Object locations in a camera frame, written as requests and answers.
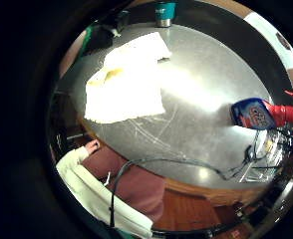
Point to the the person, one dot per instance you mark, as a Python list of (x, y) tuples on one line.
[(136, 189)]

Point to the white cloth towel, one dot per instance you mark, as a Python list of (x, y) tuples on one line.
[(126, 93)]

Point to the black bag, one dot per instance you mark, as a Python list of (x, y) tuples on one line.
[(101, 33)]

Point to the teal metal tumbler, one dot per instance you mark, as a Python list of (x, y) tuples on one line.
[(164, 13)]

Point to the blue red spray bottle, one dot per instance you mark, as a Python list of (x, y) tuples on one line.
[(257, 114)]

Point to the clear plastic container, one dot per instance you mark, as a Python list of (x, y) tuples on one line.
[(269, 152)]

